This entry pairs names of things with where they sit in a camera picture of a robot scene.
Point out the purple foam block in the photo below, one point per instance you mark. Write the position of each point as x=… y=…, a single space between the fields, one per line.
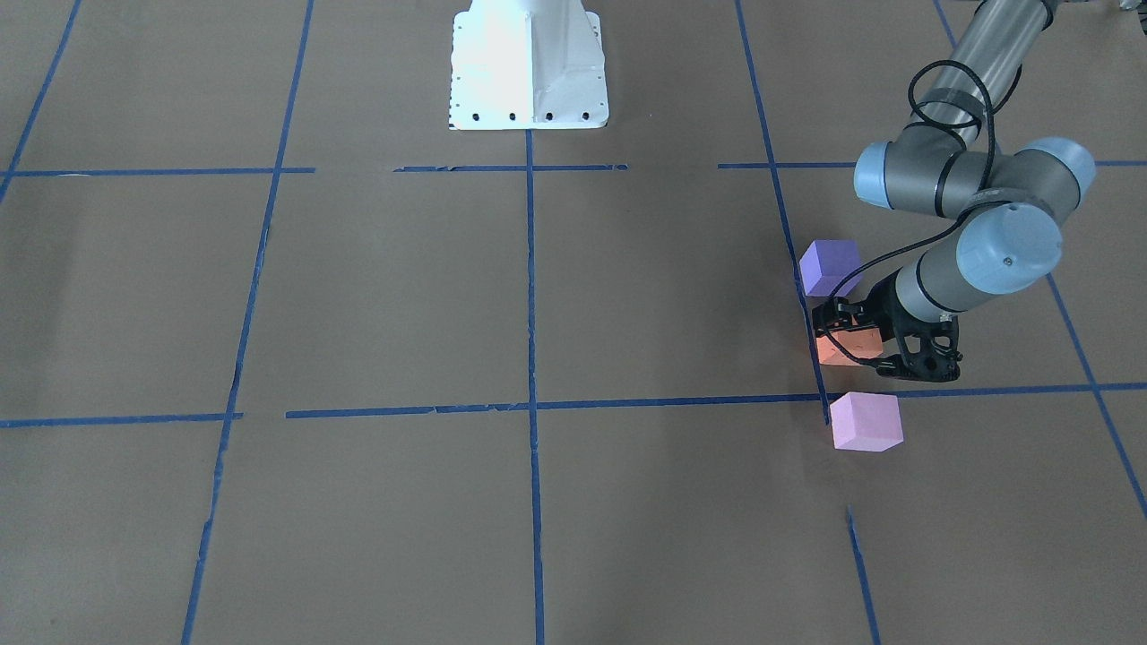
x=826 y=262

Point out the orange foam block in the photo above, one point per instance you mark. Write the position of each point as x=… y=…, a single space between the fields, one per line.
x=863 y=344

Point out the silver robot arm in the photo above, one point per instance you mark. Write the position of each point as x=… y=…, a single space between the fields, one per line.
x=1004 y=212

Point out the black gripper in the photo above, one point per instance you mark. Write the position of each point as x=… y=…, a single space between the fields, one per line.
x=877 y=309

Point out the white pedestal column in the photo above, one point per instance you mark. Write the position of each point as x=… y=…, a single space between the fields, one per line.
x=527 y=65

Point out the pink foam block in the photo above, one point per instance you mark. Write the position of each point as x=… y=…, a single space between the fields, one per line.
x=863 y=421

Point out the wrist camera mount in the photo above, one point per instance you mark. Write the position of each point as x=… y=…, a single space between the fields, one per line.
x=924 y=352

